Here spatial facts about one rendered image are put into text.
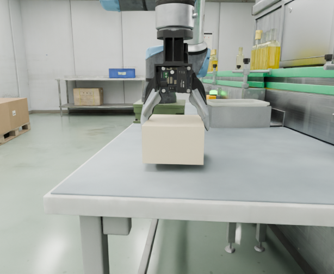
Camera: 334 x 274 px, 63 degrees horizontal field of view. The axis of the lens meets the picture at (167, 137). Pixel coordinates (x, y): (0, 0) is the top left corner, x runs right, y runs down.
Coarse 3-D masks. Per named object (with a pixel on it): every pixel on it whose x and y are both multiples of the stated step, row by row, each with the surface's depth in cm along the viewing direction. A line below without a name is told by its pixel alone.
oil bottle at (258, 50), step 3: (258, 45) 135; (261, 45) 133; (258, 48) 134; (258, 51) 134; (258, 54) 134; (255, 57) 139; (258, 57) 134; (255, 60) 139; (258, 60) 135; (255, 63) 139; (258, 63) 135; (255, 66) 139; (258, 66) 135; (255, 69) 139; (258, 69) 135; (255, 87) 140
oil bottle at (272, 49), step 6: (270, 42) 122; (276, 42) 122; (264, 48) 126; (270, 48) 122; (276, 48) 122; (264, 54) 126; (270, 54) 123; (276, 54) 123; (264, 60) 126; (270, 60) 123; (276, 60) 123; (264, 66) 127; (270, 66) 124; (276, 66) 124
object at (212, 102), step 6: (210, 102) 102; (216, 102) 115; (222, 102) 115; (228, 102) 115; (234, 102) 115; (240, 102) 116; (246, 102) 116; (252, 102) 115; (258, 102) 110; (264, 102) 104
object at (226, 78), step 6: (222, 72) 160; (228, 72) 148; (204, 78) 218; (210, 78) 196; (216, 78) 178; (222, 78) 161; (228, 78) 149; (234, 78) 138; (240, 78) 129; (222, 84) 160; (228, 84) 148; (234, 84) 137; (240, 84) 128
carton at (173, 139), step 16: (144, 128) 53; (160, 128) 53; (176, 128) 52; (192, 128) 52; (144, 144) 53; (160, 144) 53; (176, 144) 53; (192, 144) 53; (144, 160) 54; (160, 160) 54; (176, 160) 54; (192, 160) 53
